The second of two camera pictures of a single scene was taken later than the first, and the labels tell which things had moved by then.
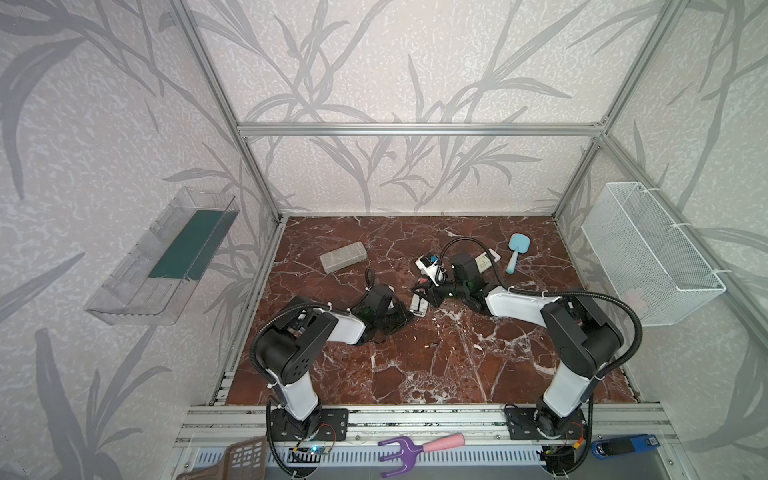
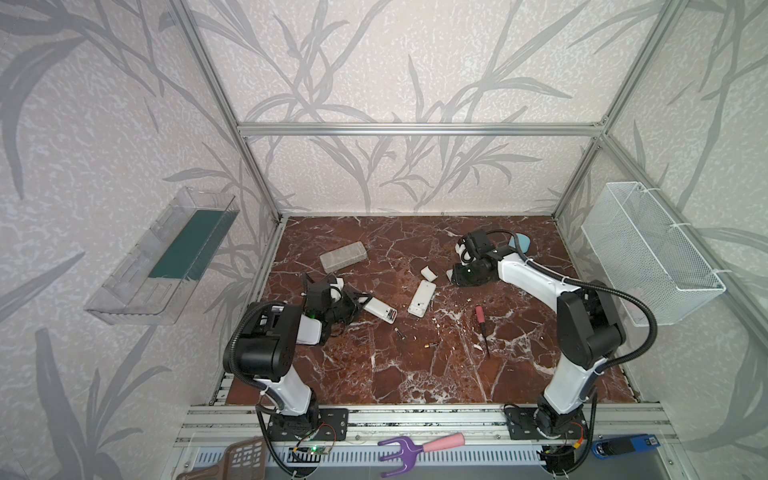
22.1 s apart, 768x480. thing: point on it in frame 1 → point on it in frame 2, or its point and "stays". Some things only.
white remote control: x=418 y=306 stays
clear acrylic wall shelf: x=152 y=281 stays
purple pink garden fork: x=411 y=448 stays
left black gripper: x=399 y=309 → x=347 y=303
